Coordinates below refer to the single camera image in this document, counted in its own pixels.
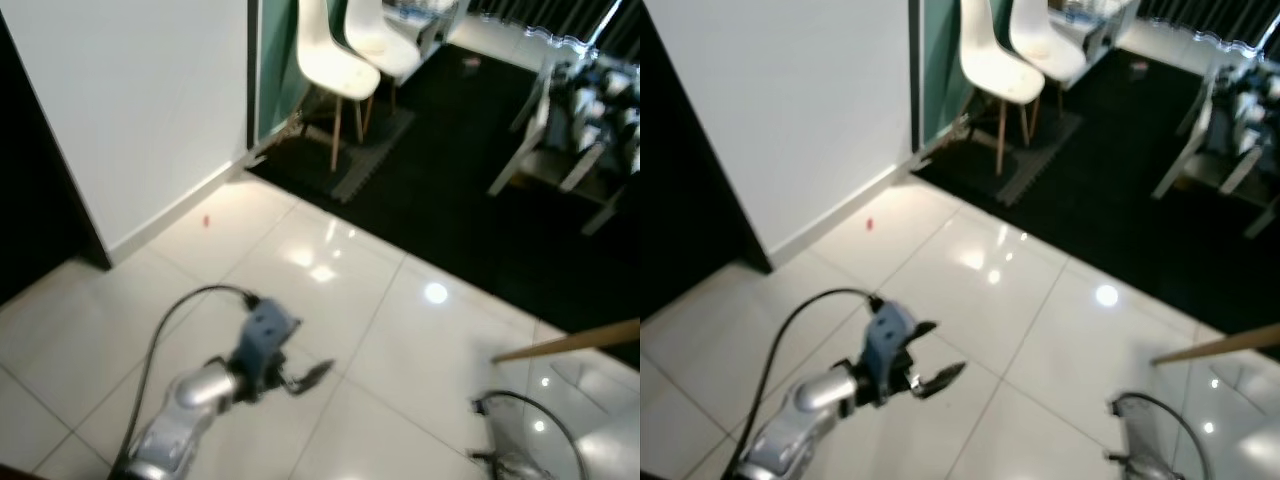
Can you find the white plastic chair wooden legs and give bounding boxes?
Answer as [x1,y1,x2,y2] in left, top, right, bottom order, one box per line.
[345,0,424,113]
[960,0,1047,177]
[296,0,382,174]
[1010,0,1089,119]

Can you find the light wooden table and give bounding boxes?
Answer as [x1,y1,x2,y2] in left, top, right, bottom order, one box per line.
[1150,323,1280,366]
[491,319,641,364]

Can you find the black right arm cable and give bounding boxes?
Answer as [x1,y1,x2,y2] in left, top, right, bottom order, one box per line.
[472,389,589,480]
[1108,391,1216,480]

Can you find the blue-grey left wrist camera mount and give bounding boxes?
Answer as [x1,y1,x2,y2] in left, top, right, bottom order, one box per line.
[232,297,302,379]
[864,299,920,386]

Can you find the dark curtain white hem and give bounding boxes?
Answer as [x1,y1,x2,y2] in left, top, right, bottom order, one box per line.
[1135,0,1280,61]

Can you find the dark green door panel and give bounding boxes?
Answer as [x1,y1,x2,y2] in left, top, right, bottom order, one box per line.
[247,0,313,151]
[910,0,976,156]

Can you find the grey foam puzzle mat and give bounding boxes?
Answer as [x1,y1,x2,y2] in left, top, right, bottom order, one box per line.
[298,98,417,205]
[962,105,1084,209]

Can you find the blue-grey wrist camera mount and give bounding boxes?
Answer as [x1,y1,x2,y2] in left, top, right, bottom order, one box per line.
[864,299,920,386]
[480,398,548,463]
[232,297,302,379]
[1115,400,1183,465]

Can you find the white desk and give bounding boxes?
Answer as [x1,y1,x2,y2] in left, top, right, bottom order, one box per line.
[385,0,473,59]
[1050,0,1141,63]

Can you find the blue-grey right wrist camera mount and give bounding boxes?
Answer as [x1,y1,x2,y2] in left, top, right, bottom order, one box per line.
[1115,400,1183,465]
[480,398,548,463]

